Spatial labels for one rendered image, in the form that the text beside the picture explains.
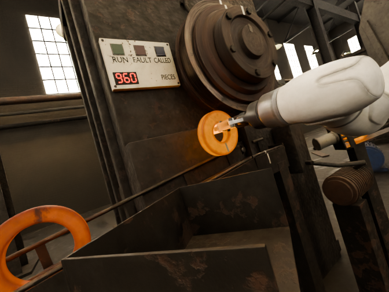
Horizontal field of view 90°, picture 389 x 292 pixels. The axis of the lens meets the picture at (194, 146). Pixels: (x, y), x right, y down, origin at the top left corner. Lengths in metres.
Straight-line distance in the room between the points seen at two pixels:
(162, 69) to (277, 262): 0.70
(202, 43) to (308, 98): 0.45
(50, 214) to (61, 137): 6.27
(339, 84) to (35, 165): 6.64
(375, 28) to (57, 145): 7.02
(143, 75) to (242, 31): 0.38
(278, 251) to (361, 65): 0.32
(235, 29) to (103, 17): 0.47
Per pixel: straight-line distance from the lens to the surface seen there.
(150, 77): 0.77
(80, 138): 6.75
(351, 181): 0.98
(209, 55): 0.73
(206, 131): 0.62
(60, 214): 0.53
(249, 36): 0.81
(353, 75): 0.41
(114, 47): 0.79
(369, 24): 3.56
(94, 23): 0.85
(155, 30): 0.92
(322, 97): 0.41
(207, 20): 0.81
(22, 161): 6.77
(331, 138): 1.05
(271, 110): 0.47
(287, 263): 0.34
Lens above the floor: 0.79
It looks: 2 degrees up
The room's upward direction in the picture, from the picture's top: 16 degrees counter-clockwise
